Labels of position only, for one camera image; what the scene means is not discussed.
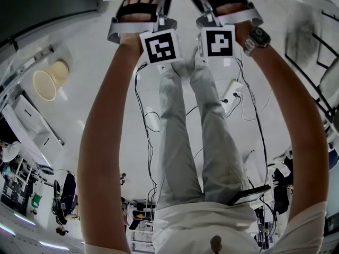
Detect white marble pattern cabinet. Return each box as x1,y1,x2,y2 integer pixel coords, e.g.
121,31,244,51
1,94,65,167

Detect grey chair black legs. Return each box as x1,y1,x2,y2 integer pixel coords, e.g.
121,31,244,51
284,9,339,140

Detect person's right white shoe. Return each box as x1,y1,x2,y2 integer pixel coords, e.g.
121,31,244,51
189,46,210,67

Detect person's left hand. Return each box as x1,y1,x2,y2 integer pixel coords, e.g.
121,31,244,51
120,0,161,23

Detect person's left white shoe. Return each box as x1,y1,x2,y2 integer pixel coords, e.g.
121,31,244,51
156,62,177,75

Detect person's right forearm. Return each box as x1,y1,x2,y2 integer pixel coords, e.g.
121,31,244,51
234,20,331,238

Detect silver wristwatch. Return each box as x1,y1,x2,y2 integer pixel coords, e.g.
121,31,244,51
243,26,272,57

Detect black screen device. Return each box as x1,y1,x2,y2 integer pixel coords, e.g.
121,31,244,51
227,184,271,206

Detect black cable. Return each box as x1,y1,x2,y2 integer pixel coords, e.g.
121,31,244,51
134,61,161,208
235,58,269,187

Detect white metal shelving rack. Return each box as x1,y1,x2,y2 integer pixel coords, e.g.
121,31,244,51
0,34,74,111

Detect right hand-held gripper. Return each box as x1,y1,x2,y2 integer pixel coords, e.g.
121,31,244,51
184,0,264,59

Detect person's white shoe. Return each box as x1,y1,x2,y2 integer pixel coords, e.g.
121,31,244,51
189,46,210,67
156,62,177,75

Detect person's right hand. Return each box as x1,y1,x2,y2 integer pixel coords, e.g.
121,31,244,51
200,0,249,17

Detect green storage box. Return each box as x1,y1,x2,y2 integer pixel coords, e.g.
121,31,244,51
31,193,43,208

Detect person's white shirt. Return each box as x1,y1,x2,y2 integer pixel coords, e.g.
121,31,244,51
82,199,328,254

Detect beige plastic waste basket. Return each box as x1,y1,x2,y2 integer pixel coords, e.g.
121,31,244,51
32,59,70,102

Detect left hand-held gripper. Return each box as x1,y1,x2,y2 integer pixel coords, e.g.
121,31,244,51
106,0,183,66

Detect white power strip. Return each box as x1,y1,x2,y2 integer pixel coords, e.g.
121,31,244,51
224,79,244,103

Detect person's left forearm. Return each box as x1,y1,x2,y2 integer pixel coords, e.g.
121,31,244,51
76,32,146,251

